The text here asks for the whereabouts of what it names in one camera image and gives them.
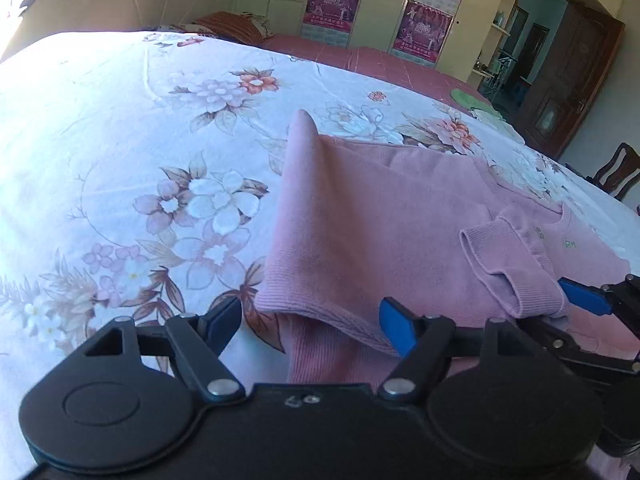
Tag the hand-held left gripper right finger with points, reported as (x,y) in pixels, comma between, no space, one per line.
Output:
(397,325)

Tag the brown wooden chair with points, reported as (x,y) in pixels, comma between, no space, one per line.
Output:
(617,167)

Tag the white floral bed sheet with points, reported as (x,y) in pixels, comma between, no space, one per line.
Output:
(125,160)

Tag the brown wooden door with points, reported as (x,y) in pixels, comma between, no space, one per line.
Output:
(570,75)

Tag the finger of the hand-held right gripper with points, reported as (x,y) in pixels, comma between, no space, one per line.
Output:
(582,296)
(600,357)

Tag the orange striped pillow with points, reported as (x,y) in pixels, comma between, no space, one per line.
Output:
(232,27)

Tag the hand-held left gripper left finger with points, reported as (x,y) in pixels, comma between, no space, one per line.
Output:
(225,321)

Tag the white folded cloth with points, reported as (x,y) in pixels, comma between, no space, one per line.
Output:
(495,119)

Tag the metal stair railing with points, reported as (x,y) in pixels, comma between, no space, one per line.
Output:
(497,77)

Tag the green cloth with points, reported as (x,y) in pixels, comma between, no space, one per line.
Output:
(467,99)

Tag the pink knit sweater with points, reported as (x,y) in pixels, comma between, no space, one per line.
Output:
(360,220)

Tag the red bedspread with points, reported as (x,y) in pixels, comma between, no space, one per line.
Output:
(380,67)

